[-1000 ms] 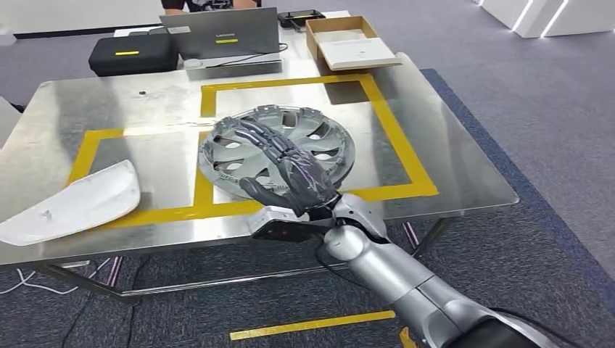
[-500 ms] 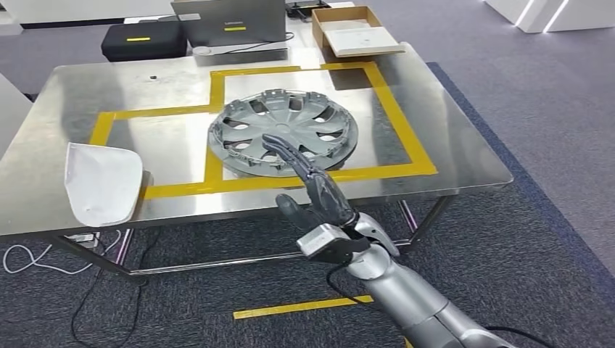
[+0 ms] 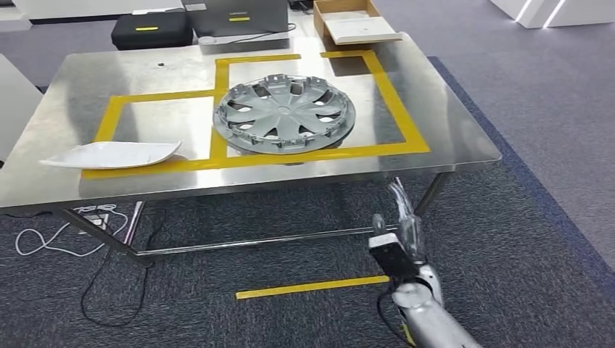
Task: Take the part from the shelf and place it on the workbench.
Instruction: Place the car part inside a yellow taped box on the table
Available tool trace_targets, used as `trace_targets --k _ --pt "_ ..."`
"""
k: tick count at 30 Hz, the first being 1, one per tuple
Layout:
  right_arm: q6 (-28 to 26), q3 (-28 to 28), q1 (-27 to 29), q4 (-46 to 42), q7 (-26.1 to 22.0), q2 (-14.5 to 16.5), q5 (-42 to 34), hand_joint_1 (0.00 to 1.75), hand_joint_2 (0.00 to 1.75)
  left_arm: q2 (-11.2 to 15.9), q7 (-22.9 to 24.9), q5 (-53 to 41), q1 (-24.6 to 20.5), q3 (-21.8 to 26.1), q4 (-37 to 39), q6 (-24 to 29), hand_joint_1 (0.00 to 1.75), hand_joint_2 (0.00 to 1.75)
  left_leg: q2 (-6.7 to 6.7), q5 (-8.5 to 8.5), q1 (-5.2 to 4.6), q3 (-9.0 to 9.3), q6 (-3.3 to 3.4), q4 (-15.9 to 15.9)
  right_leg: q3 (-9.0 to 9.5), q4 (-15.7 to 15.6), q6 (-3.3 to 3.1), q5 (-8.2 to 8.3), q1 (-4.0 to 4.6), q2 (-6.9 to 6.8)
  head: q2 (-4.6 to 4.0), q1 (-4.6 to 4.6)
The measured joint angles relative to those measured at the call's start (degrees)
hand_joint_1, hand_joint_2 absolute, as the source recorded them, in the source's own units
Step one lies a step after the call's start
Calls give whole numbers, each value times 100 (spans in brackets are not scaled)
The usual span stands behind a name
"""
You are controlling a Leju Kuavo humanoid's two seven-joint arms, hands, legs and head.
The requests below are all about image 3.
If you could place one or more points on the open cardboard box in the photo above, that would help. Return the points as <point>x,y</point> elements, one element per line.
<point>318,17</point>

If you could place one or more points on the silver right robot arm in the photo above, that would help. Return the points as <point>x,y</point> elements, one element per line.
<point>427,317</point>

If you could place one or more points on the white power strip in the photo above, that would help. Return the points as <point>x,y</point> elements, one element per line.
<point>96,220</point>

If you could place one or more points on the black carrying case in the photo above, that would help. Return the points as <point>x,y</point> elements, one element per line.
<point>151,31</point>

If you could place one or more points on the steel workbench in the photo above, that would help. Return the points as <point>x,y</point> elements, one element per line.
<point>432,120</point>

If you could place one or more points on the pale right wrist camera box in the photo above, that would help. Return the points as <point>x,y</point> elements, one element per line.
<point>383,241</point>

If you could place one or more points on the black handheld controller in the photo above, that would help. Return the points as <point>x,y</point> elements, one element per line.
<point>300,5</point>

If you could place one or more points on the grey laptop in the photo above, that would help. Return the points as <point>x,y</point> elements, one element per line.
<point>235,17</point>

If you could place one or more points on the flat white box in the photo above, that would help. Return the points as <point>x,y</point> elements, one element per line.
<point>362,30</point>

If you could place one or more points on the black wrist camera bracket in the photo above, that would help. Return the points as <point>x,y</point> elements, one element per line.
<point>394,264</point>

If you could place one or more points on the yellow floor tape strip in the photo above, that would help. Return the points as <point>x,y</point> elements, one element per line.
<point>312,287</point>
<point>408,336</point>

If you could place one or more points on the white lit display block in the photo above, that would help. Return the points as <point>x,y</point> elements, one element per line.
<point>552,12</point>

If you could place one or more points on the small white round puck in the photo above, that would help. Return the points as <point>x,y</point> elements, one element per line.
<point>206,41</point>

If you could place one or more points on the grey plastic wheel cover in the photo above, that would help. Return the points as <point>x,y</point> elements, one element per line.
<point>283,115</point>

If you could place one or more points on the white curved plastic part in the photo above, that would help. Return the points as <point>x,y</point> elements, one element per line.
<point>110,154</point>

